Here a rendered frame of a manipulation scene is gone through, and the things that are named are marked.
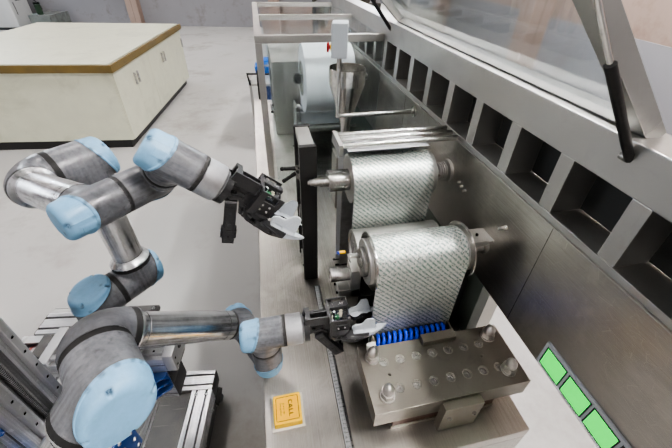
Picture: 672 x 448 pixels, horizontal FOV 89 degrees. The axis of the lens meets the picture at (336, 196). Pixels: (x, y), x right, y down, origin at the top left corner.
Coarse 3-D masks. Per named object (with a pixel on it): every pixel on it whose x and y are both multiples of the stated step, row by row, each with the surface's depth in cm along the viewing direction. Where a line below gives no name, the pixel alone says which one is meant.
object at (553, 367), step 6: (546, 354) 72; (552, 354) 71; (540, 360) 74; (546, 360) 73; (552, 360) 71; (546, 366) 73; (552, 366) 71; (558, 366) 69; (552, 372) 71; (558, 372) 70; (564, 372) 68; (552, 378) 71; (558, 378) 70
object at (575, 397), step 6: (570, 378) 67; (564, 384) 68; (570, 384) 67; (564, 390) 69; (570, 390) 67; (576, 390) 66; (570, 396) 67; (576, 396) 66; (582, 396) 64; (570, 402) 67; (576, 402) 66; (582, 402) 65; (588, 402) 63; (576, 408) 66; (582, 408) 65
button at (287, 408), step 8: (296, 392) 91; (280, 400) 89; (288, 400) 89; (296, 400) 89; (280, 408) 87; (288, 408) 87; (296, 408) 87; (280, 416) 86; (288, 416) 86; (296, 416) 86; (280, 424) 84; (288, 424) 85; (296, 424) 86
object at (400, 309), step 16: (416, 288) 86; (432, 288) 87; (448, 288) 89; (384, 304) 87; (400, 304) 88; (416, 304) 90; (432, 304) 91; (448, 304) 93; (384, 320) 91; (400, 320) 93; (416, 320) 94; (432, 320) 96; (448, 320) 98
